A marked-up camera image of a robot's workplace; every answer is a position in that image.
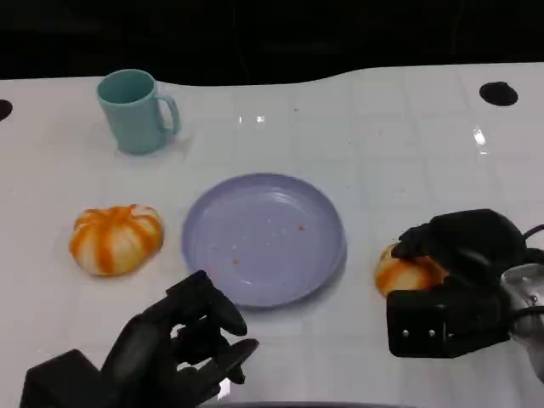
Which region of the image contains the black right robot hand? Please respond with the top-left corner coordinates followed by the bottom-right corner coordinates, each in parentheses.
top-left (389, 207), bottom-right (528, 294)

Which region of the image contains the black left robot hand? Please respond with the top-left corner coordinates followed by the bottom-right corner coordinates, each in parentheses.
top-left (99, 270), bottom-right (260, 408)

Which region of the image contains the orange and white bread roll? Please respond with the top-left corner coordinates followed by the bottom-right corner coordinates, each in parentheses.
top-left (373, 244), bottom-right (450, 297)
top-left (69, 203), bottom-right (165, 278)

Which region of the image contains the lilac plate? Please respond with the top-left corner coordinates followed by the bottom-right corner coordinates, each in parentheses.
top-left (181, 172), bottom-right (348, 310)

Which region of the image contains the pale green mug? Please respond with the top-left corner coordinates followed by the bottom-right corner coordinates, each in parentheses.
top-left (96, 69), bottom-right (181, 155)

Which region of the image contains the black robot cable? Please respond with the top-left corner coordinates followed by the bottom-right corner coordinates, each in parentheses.
top-left (521, 224), bottom-right (544, 264)

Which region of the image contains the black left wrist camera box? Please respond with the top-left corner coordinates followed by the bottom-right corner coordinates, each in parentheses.
top-left (20, 348), bottom-right (107, 408)

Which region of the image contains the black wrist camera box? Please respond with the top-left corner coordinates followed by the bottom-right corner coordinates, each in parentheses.
top-left (20, 348), bottom-right (107, 408)
top-left (386, 288), bottom-right (511, 359)

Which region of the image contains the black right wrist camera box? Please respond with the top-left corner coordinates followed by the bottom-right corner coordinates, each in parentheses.
top-left (386, 288), bottom-right (511, 359)

